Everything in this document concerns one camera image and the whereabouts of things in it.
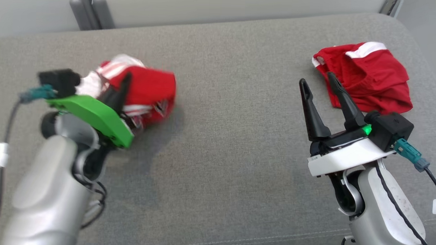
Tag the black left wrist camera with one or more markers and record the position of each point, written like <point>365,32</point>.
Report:
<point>60,81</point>

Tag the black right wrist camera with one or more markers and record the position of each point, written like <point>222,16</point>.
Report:
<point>392,128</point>

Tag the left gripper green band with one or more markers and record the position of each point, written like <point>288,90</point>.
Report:
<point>95,112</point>

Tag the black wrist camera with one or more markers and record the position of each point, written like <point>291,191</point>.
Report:
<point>392,128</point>
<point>60,81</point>

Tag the red shorts white side stripe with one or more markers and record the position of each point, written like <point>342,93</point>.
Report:
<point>379,77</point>

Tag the grey wheeled frame post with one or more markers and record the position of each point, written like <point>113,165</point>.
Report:
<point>98,13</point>

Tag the grey frame post with latch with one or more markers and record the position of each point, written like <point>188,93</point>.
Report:
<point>390,5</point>

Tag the red jersey white striped trim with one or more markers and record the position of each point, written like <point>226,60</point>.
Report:
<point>150,87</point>

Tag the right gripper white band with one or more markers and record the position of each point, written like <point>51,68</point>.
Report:
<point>343,156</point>

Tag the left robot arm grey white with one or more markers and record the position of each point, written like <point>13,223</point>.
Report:
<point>49,189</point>

